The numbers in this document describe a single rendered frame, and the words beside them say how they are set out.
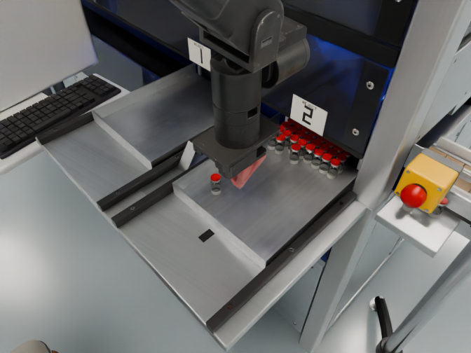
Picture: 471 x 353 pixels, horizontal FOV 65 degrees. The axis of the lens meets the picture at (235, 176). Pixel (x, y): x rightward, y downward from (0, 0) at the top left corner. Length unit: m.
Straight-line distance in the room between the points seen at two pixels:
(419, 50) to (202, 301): 0.51
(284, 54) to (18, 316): 1.59
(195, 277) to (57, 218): 1.43
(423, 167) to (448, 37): 0.23
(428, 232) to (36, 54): 1.16
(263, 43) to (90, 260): 1.58
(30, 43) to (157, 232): 0.77
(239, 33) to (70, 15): 1.04
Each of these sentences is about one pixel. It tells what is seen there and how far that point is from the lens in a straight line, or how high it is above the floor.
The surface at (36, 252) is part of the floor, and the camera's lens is 1.97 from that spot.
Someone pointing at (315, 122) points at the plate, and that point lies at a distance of 0.77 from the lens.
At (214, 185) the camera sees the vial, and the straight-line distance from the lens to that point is 0.76.
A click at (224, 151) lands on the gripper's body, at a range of 0.45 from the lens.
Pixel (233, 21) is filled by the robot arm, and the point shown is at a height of 1.34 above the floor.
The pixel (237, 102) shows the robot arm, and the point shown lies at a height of 1.24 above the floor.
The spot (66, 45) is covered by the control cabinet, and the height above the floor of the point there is 0.91.
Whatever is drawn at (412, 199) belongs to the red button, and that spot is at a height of 1.00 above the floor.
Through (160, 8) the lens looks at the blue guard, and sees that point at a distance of 1.05.
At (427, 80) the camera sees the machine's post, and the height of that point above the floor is 1.18.
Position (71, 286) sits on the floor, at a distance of 1.80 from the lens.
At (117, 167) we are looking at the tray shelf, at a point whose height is 0.88.
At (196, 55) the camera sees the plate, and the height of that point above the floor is 1.01.
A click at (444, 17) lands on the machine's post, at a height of 1.27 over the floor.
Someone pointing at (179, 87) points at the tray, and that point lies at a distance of 1.11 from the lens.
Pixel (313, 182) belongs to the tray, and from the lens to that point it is 0.83.
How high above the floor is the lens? 1.48
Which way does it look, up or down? 47 degrees down
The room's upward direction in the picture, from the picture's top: straight up
